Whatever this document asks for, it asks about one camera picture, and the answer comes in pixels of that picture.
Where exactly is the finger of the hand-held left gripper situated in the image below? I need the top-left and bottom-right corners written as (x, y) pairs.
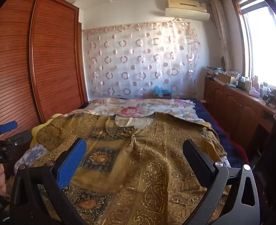
top-left (2, 130), bottom-right (33, 146)
top-left (0, 121), bottom-right (18, 134)

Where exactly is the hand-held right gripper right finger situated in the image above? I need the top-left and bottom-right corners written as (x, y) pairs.
top-left (182, 139), bottom-right (261, 225)

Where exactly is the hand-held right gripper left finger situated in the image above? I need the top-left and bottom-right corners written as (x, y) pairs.
top-left (9, 138), bottom-right (88, 225)

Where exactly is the bed with floral sheet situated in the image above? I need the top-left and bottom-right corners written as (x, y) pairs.
top-left (36, 112), bottom-right (230, 225)

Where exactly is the yellow plush toy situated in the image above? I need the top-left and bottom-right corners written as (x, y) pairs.
top-left (30, 113), bottom-right (64, 147)

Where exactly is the blue floral bedsheet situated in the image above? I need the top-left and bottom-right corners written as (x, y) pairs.
top-left (14, 144), bottom-right (50, 175)

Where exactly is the navy blanket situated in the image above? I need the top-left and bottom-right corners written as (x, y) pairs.
top-left (194, 100), bottom-right (250, 169)

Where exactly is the low wooden cabinet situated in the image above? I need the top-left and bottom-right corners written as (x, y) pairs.
top-left (204, 77), bottom-right (276, 160)

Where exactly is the wooden wardrobe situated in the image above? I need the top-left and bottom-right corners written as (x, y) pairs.
top-left (0, 0), bottom-right (89, 143)

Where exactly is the floral quilt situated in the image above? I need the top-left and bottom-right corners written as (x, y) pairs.
top-left (78, 97), bottom-right (212, 129)

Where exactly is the cardboard box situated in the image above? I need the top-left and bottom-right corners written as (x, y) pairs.
top-left (216, 71), bottom-right (239, 85)

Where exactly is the pink figure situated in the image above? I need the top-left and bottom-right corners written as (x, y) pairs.
top-left (249, 76), bottom-right (260, 97)

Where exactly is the circle patterned sheer curtain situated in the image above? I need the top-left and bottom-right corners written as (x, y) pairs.
top-left (82, 20), bottom-right (201, 99)

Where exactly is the window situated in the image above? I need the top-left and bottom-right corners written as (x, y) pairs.
top-left (230, 0), bottom-right (276, 99)

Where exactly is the beige window curtain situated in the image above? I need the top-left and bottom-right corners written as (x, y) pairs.
top-left (209, 0), bottom-right (232, 72)

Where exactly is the white air conditioner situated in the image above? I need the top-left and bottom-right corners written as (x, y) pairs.
top-left (165, 0), bottom-right (211, 21)

